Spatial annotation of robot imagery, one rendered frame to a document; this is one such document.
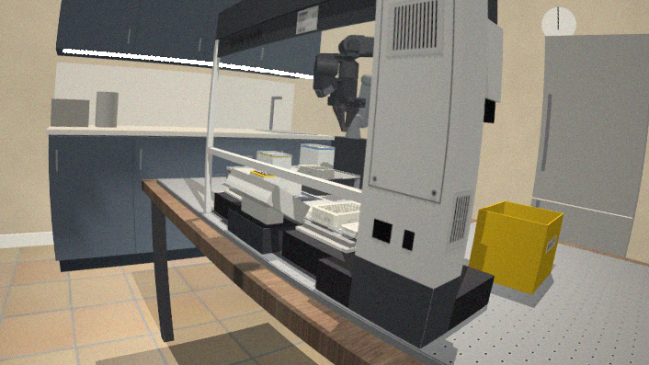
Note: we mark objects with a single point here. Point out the yellow open-top bin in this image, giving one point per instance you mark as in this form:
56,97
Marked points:
520,253

